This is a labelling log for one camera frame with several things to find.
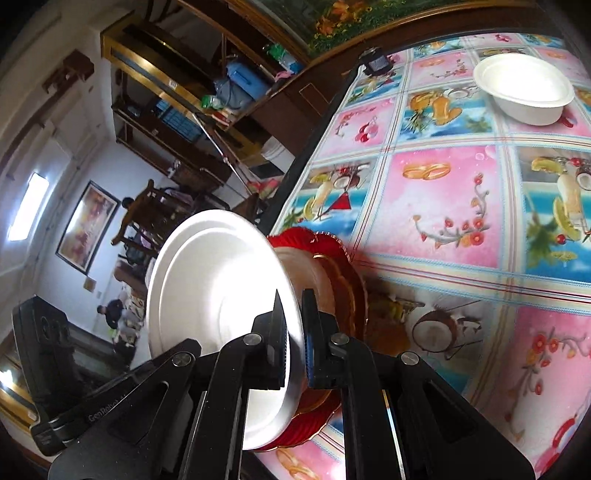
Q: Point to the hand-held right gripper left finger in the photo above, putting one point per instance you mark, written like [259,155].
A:
[278,355]

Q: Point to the blue thermos flask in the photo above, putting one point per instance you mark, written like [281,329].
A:
[247,78]

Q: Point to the framed wall picture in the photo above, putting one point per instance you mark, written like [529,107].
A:
[85,226]

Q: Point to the glass flower display case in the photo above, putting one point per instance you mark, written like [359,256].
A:
[369,14]

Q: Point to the white bucket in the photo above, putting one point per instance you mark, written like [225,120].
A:
[277,157]

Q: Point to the dark wooden chair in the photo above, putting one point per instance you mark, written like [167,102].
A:
[152,217]

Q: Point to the pink cloth item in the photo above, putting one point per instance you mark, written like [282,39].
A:
[283,75]

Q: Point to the small black device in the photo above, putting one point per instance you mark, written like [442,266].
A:
[376,62]

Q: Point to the gold-framed wooden cabinet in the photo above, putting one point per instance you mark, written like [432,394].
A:
[152,60]

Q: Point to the green packet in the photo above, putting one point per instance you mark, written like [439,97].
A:
[279,53]

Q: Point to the pink fruit-print tablecloth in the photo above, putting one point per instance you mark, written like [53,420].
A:
[438,221]

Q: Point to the bright window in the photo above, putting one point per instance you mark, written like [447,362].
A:
[28,205]

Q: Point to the white bowl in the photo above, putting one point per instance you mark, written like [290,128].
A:
[207,286]
[521,83]

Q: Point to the stack of red glass plates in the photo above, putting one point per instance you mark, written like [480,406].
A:
[344,295]

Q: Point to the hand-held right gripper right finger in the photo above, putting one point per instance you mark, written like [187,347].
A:
[314,350]

